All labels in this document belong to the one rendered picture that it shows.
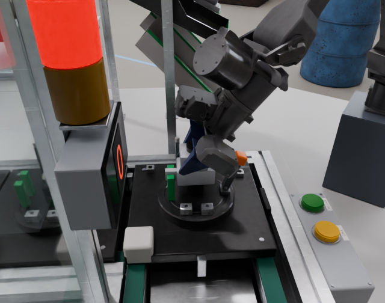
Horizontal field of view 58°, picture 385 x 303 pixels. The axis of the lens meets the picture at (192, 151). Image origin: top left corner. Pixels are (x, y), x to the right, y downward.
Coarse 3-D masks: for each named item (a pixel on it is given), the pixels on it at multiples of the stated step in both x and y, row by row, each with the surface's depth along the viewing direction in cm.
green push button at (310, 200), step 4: (304, 196) 65; (308, 196) 65; (312, 196) 65; (316, 196) 65; (304, 200) 64; (308, 200) 64; (312, 200) 64; (316, 200) 64; (320, 200) 64; (304, 204) 63; (308, 204) 63; (312, 204) 63; (316, 204) 63; (320, 204) 63; (304, 208) 64; (308, 208) 63; (312, 208) 63; (316, 208) 63; (320, 208) 63
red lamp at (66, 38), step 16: (32, 0) 24; (48, 0) 24; (64, 0) 24; (80, 0) 25; (32, 16) 25; (48, 16) 25; (64, 16) 25; (80, 16) 25; (96, 16) 27; (48, 32) 25; (64, 32) 25; (80, 32) 26; (96, 32) 27; (48, 48) 26; (64, 48) 26; (80, 48) 26; (96, 48) 28; (48, 64) 27; (64, 64) 26; (80, 64) 27
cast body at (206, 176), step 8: (184, 144) 59; (192, 144) 57; (184, 152) 57; (176, 160) 61; (184, 160) 56; (168, 168) 60; (176, 168) 60; (208, 168) 58; (176, 176) 60; (184, 176) 58; (192, 176) 58; (200, 176) 58; (208, 176) 58; (184, 184) 59; (192, 184) 59; (200, 184) 59; (208, 184) 59
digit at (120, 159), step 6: (120, 138) 36; (114, 144) 32; (120, 144) 36; (114, 150) 32; (120, 150) 36; (114, 156) 32; (120, 156) 36; (120, 162) 35; (120, 168) 35; (120, 174) 35; (120, 180) 35; (120, 186) 35; (120, 192) 35
